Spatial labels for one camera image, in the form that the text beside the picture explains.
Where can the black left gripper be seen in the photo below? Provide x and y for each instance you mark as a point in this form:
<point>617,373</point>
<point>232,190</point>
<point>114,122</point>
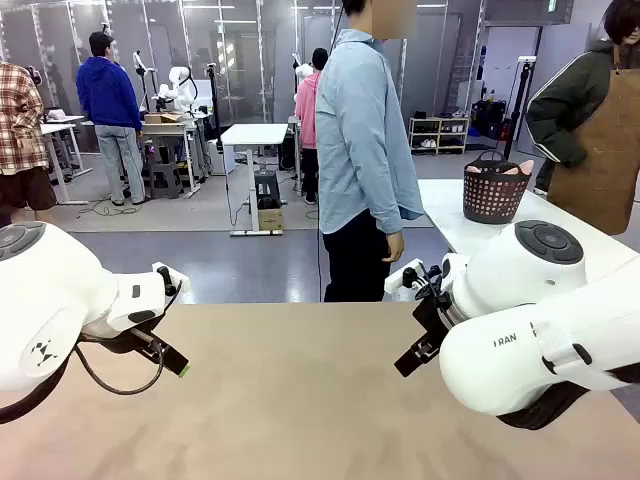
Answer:
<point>117,342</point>

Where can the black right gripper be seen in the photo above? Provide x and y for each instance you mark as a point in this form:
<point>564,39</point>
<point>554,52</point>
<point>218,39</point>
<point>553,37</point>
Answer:
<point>432,320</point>

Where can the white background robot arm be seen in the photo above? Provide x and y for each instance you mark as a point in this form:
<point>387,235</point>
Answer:
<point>180,85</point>

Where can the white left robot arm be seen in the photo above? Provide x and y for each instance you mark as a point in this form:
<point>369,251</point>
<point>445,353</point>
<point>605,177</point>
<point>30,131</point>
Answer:
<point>50,300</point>

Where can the person's right forearm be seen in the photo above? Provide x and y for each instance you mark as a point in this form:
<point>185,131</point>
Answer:
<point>392,210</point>

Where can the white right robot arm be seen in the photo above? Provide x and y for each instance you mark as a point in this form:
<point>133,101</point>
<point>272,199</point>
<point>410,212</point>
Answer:
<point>525,350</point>

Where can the person's right hand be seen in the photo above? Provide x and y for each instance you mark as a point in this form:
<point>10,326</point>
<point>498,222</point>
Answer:
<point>394,247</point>

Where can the white side table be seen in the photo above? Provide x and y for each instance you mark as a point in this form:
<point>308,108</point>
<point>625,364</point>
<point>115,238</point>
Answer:
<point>450,225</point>

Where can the cardboard box with print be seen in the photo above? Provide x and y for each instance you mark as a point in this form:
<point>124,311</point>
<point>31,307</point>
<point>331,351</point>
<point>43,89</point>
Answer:
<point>271,220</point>

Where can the grey step stool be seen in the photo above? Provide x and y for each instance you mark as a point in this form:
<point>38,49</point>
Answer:
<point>165,180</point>

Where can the dark perforated plastic basket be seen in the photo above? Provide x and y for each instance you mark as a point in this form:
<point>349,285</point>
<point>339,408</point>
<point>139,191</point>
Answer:
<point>492,200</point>

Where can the black step stool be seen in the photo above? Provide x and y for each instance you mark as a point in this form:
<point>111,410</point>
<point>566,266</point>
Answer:
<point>267,187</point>

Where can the person in light blue shirt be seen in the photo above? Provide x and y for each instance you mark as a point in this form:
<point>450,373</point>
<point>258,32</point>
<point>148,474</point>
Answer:
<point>360,150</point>

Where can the white shoe shelf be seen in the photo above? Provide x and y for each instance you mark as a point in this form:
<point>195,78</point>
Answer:
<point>440,135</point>

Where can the white desk with robot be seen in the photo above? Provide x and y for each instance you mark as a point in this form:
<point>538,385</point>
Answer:
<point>165,129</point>

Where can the white standing desk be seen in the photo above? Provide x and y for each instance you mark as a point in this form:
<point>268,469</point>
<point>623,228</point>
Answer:
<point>255,134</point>

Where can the flat cardboard box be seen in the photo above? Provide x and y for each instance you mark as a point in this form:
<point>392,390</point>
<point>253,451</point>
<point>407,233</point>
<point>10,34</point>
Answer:
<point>162,118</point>

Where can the black storage bins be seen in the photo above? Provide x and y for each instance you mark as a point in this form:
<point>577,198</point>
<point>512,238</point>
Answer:
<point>490,120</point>

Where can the white desk with clutter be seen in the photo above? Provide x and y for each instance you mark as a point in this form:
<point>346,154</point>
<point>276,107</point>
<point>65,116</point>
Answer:
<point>60,127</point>

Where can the black pole stand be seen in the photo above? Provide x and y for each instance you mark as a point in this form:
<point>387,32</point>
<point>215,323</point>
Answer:
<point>214,100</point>

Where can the person in pink hoodie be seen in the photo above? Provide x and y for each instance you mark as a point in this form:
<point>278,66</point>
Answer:
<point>307,115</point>

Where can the person in blue hoodie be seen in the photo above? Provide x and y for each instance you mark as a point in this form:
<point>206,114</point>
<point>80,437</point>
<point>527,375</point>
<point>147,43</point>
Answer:
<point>107,95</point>

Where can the mannequin in plaid shirt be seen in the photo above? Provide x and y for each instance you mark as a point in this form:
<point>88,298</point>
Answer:
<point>17,125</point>

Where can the person in brown apron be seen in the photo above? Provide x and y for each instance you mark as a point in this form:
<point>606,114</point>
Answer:
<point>600,150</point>

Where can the black stand with white head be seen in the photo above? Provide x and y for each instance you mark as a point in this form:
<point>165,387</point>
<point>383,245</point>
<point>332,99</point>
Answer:
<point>522,100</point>

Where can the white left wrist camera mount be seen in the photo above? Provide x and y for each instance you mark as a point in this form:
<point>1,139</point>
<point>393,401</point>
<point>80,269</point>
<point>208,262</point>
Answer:
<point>172,277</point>

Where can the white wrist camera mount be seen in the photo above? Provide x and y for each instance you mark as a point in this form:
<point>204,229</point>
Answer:
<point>172,277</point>
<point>402,275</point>

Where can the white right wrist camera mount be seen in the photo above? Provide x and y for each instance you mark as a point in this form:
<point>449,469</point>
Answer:
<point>402,275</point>

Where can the thin stand with white camera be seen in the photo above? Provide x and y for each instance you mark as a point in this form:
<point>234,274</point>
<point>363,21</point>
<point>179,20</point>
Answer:
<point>139,62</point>

